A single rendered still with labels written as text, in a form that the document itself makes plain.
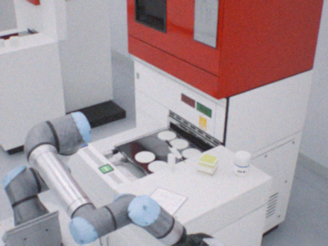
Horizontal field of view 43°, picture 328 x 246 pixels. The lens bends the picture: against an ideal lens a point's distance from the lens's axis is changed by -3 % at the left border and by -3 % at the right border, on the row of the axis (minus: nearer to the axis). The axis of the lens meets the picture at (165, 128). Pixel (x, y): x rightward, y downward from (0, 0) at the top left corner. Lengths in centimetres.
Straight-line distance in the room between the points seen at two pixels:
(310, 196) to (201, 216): 190
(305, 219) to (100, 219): 234
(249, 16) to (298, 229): 174
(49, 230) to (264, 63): 128
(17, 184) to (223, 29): 108
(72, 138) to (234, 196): 76
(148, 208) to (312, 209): 243
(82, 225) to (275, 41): 142
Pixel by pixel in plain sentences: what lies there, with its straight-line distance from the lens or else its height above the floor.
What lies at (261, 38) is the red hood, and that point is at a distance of 209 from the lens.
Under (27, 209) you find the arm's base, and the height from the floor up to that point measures 101.
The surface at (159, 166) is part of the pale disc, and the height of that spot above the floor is 90.
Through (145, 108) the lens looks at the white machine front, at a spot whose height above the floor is 88.
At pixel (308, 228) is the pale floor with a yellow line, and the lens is 323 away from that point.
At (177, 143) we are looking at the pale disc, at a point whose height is 90.
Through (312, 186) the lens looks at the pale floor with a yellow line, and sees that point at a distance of 364.
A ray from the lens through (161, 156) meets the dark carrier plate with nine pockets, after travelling 216.
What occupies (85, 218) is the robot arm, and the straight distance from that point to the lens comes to 114.
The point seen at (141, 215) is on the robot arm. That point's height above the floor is 138.
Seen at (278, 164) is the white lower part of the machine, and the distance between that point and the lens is 265.
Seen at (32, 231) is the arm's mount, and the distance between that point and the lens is 170.
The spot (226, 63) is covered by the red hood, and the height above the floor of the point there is 140.
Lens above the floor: 209
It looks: 30 degrees down
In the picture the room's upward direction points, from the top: straight up
